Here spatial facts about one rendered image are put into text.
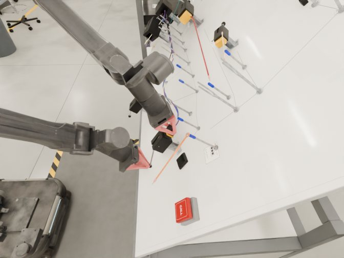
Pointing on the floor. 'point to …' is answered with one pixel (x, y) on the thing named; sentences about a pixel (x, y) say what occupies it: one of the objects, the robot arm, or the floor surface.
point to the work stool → (21, 19)
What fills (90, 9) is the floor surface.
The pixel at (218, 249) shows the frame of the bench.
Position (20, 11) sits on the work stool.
